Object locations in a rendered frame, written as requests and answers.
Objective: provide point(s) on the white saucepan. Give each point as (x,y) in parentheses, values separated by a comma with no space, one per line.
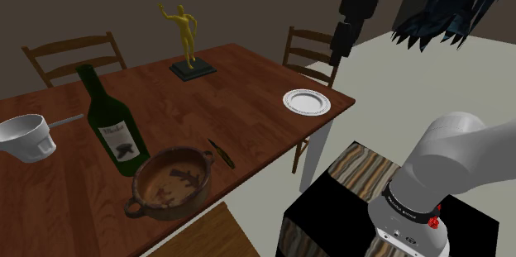
(26,137)

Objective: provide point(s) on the dark spiky houseplant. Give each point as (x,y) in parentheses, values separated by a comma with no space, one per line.
(447,6)

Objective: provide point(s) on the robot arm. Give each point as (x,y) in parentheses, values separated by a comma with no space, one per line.
(443,151)

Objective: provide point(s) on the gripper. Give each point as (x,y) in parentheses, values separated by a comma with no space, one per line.
(355,6)

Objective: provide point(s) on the wooden ladder-back chair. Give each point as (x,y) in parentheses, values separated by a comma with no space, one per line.
(76,60)
(306,52)

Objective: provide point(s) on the wooden dining table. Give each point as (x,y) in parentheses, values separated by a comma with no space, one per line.
(225,99)

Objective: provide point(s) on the golden figure on dark base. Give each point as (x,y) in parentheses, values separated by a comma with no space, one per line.
(186,32)

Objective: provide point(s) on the white plate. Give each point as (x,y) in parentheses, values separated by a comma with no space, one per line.
(306,102)

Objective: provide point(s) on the dark green folding knife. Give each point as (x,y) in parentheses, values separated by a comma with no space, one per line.
(221,154)

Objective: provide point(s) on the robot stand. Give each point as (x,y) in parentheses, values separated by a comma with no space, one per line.
(330,216)

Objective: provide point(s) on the green wine bottle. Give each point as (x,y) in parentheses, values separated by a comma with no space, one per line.
(111,123)

